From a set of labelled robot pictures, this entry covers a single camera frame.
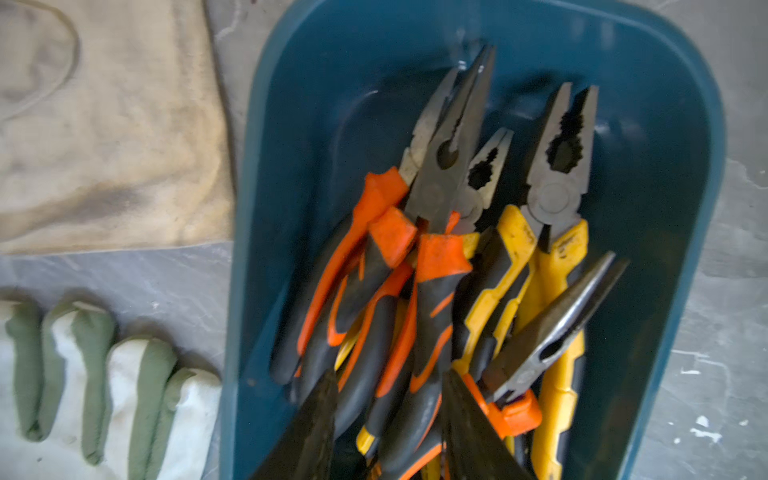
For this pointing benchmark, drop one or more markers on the white green work glove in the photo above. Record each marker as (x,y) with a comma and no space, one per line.
(76,403)

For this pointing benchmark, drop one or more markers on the orange black combination pliers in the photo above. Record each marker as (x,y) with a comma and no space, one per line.
(380,192)

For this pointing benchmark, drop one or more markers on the beige work glove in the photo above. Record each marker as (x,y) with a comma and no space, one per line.
(113,132)

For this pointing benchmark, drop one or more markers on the teal plastic storage box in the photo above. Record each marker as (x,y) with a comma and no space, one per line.
(335,96)

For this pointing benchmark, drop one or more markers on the orange black long-nose pliers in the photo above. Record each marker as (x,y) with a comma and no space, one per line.
(421,229)

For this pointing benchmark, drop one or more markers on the yellow handled pliers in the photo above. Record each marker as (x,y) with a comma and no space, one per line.
(558,177)

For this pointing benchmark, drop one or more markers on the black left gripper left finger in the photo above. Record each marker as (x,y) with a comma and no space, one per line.
(305,449)

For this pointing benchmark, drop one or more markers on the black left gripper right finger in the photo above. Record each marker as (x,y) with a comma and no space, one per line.
(473,448)

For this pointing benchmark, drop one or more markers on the yellow black combination pliers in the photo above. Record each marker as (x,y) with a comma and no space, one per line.
(492,282)

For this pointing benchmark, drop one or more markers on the orange black reversed pliers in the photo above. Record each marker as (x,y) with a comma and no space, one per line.
(499,382)

